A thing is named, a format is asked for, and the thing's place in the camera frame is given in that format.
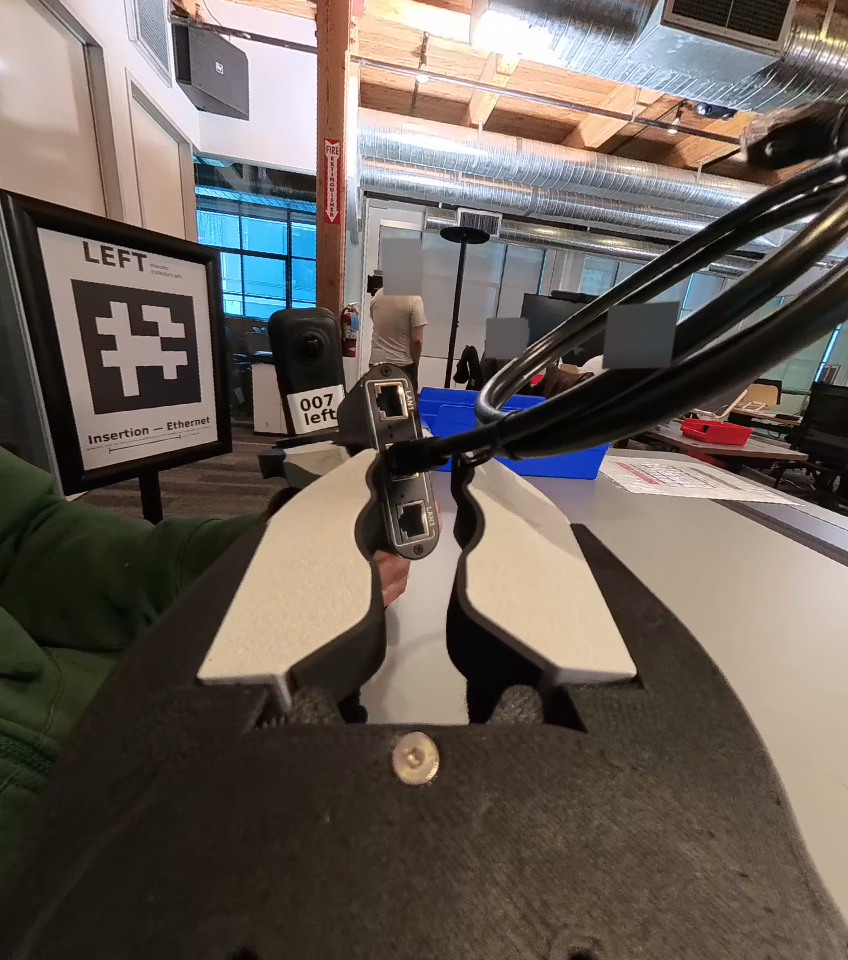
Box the black wall speaker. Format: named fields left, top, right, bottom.
left=172, top=18, right=253, bottom=121

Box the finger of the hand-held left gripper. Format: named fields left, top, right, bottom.
left=282, top=443, right=353, bottom=489

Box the black disc lamp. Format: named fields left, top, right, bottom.
left=439, top=225, right=493, bottom=391

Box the black ethernet adapter hub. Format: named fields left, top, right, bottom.
left=361, top=365, right=440, bottom=561

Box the silver air duct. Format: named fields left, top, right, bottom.
left=469, top=0, right=848, bottom=114
left=357, top=128, right=785, bottom=241

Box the printed paper sheet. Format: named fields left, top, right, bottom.
left=600, top=455, right=808, bottom=504

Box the person's left hand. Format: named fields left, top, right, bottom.
left=369, top=548, right=413, bottom=606

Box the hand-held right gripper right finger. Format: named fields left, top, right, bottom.
left=450, top=450, right=640, bottom=688

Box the framed printed tag board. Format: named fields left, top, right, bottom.
left=1, top=191, right=233, bottom=496

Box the red plastic bin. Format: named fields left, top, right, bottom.
left=679, top=417, right=755, bottom=448

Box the blue plastic bin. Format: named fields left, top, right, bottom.
left=417, top=387, right=613, bottom=481

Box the black ethernet cable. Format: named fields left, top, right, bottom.
left=387, top=105, right=848, bottom=478

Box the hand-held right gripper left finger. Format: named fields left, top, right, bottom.
left=196, top=447, right=389, bottom=691

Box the person's left forearm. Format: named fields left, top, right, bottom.
left=0, top=405, right=268, bottom=654

